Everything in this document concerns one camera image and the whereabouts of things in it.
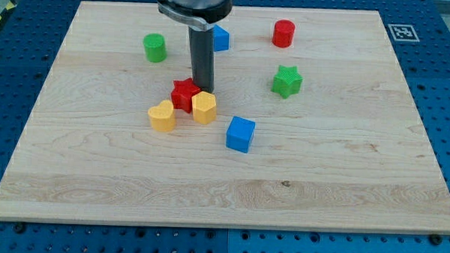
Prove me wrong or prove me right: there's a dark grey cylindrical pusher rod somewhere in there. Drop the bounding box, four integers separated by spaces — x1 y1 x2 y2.
188 27 215 93

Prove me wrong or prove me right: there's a blue triangle block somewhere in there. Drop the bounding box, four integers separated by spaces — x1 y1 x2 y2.
213 25 230 52

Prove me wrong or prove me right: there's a green cylinder block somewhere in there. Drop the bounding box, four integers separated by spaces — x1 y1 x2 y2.
143 33 167 62

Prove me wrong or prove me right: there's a red star block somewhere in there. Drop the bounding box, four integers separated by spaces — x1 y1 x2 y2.
170 78 202 113

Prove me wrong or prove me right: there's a yellow hexagon block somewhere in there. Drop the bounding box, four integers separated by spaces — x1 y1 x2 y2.
191 91 217 125

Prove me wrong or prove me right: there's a red cylinder block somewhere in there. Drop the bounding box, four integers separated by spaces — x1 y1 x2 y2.
271 20 296 48

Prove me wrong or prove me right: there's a yellow heart block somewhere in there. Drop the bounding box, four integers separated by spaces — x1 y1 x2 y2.
148 100 176 133

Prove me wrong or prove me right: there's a green star block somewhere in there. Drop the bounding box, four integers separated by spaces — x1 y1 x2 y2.
271 65 303 98

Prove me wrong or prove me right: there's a blue cube block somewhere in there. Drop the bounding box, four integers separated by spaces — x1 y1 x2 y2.
225 116 256 154

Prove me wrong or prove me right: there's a wooden board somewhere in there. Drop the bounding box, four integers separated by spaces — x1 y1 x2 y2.
0 1 450 234

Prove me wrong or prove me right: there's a white fiducial marker tag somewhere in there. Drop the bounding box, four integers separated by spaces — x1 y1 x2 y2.
388 23 419 42

